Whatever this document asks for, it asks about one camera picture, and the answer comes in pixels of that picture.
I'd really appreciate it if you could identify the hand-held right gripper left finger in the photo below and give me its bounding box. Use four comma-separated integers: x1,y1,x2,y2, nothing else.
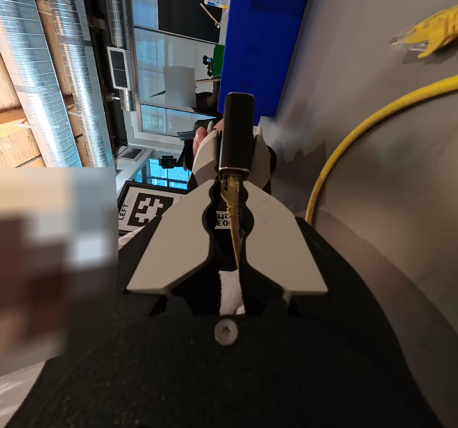
125,179,220,316

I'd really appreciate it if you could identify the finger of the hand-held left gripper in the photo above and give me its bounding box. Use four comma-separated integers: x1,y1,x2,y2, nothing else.
250,126,272,191
191,129,220,186

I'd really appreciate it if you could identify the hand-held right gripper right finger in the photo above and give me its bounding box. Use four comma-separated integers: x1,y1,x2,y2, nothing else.
239,181,328,316

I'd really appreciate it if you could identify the black ethernet adapter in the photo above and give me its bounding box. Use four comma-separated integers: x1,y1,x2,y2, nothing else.
218,92,256,179

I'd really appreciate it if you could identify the blue plastic bin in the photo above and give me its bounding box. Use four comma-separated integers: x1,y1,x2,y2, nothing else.
217,0,318,127

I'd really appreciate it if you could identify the yellow ethernet cable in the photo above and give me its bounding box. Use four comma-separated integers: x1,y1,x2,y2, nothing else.
219,5,458,272

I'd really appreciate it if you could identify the person's left hand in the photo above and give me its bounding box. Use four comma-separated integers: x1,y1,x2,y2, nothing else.
193,119,224,159

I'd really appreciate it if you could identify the black framed white sign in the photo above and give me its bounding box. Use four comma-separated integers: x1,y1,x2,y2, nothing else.
117,180,188,236

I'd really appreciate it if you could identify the large glass window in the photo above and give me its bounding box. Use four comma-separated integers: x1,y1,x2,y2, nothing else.
126,0,230,143

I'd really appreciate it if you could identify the white vent grille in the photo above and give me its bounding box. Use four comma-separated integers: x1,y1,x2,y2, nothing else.
106,45,135,91

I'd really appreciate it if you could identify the silver ventilation duct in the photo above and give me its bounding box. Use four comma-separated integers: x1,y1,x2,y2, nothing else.
39,0,116,169
101,0,138,112
0,0,83,169

